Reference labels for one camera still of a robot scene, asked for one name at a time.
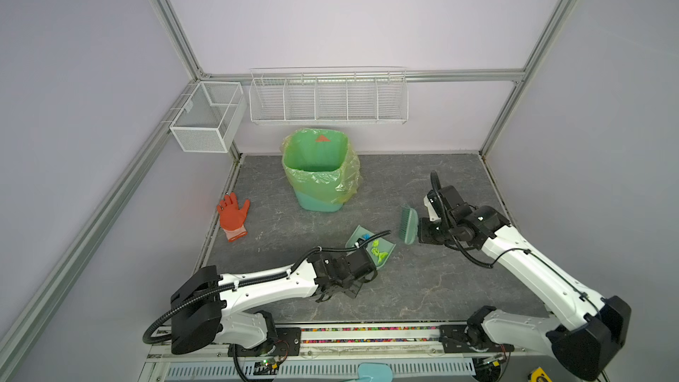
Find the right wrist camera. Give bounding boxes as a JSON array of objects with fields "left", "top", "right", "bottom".
[{"left": 423, "top": 196, "right": 440, "bottom": 223}]

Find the mint green hand brush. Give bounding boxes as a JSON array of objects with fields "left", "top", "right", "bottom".
[{"left": 399, "top": 205, "right": 419, "bottom": 245}]

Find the green trash bin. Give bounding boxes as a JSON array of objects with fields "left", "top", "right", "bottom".
[{"left": 281, "top": 128, "right": 351, "bottom": 213}]

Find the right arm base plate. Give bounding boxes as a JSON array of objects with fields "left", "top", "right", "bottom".
[{"left": 440, "top": 324, "right": 515, "bottom": 354}]

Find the light blue object front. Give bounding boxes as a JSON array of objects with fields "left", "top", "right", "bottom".
[{"left": 355, "top": 363, "right": 394, "bottom": 382}]

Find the mint green dustpan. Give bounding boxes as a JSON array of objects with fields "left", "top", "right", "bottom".
[{"left": 345, "top": 226, "right": 395, "bottom": 270}]

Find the red rubber glove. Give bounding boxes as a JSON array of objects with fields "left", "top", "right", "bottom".
[{"left": 216, "top": 192, "right": 251, "bottom": 242}]

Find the green paper scrap near left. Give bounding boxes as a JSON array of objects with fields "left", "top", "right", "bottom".
[{"left": 371, "top": 240, "right": 389, "bottom": 266}]

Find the white mesh box basket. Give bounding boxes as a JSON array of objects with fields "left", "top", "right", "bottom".
[{"left": 170, "top": 81, "right": 247, "bottom": 153}]

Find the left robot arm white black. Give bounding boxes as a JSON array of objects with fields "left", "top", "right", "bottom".
[{"left": 143, "top": 247, "right": 378, "bottom": 355}]

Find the white wire shelf basket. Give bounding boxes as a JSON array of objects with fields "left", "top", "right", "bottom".
[{"left": 249, "top": 66, "right": 410, "bottom": 126}]

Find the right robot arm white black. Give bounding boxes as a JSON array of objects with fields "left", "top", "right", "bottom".
[{"left": 418, "top": 174, "right": 631, "bottom": 381}]

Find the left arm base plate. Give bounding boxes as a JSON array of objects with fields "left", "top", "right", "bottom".
[{"left": 228, "top": 326, "right": 302, "bottom": 357}]

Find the yellow-green plastic bin liner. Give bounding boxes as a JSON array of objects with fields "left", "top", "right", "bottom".
[{"left": 280, "top": 126, "right": 362, "bottom": 207}]

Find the yellow black tape measure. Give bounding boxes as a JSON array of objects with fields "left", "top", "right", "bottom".
[{"left": 528, "top": 367, "right": 552, "bottom": 382}]

